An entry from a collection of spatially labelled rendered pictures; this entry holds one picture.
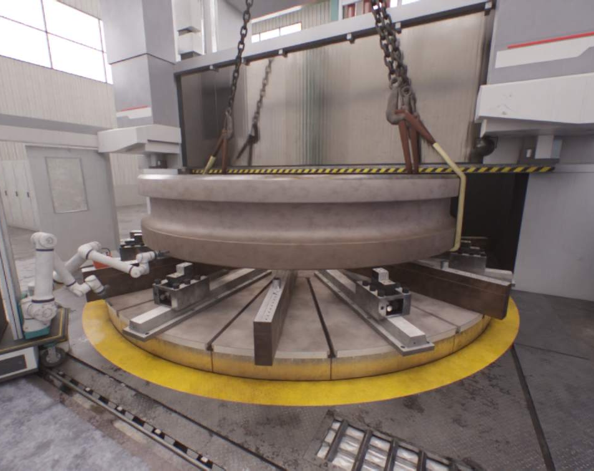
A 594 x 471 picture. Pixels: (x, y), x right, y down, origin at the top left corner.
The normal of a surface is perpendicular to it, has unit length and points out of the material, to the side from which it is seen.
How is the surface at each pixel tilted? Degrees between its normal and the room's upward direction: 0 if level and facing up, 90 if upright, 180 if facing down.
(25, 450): 0
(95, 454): 0
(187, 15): 90
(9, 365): 90
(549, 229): 90
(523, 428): 0
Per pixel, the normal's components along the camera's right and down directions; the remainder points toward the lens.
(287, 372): -0.04, 0.20
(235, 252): -0.27, 0.20
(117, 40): -0.47, 0.18
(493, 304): -0.77, 0.13
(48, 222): 0.88, 0.10
